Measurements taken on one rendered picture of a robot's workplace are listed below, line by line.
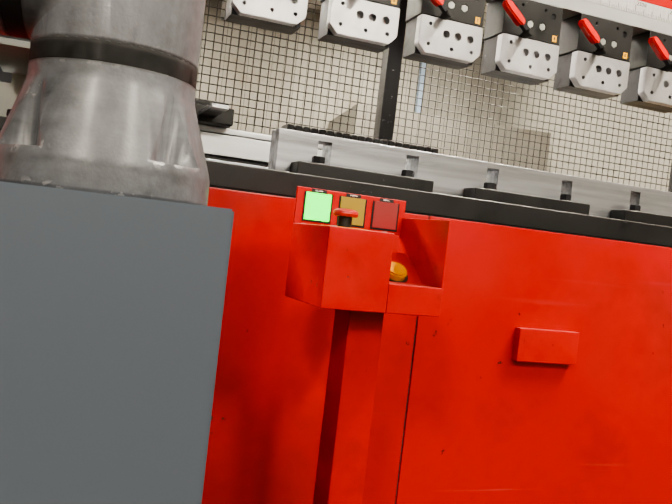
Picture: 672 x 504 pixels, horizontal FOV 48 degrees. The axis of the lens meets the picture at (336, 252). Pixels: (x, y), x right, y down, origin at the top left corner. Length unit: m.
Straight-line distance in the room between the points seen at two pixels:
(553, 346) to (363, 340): 0.60
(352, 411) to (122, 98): 0.78
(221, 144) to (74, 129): 1.27
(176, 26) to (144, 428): 0.27
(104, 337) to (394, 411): 1.11
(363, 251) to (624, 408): 0.92
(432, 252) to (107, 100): 0.78
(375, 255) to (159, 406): 0.67
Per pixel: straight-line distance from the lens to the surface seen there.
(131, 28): 0.53
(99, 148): 0.50
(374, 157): 1.60
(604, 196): 1.91
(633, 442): 1.89
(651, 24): 2.03
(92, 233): 0.48
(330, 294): 1.09
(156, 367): 0.49
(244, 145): 1.78
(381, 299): 1.13
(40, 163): 0.51
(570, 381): 1.75
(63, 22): 0.54
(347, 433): 1.20
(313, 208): 1.24
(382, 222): 1.29
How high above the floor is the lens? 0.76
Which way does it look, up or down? 1 degrees down
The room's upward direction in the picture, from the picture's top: 7 degrees clockwise
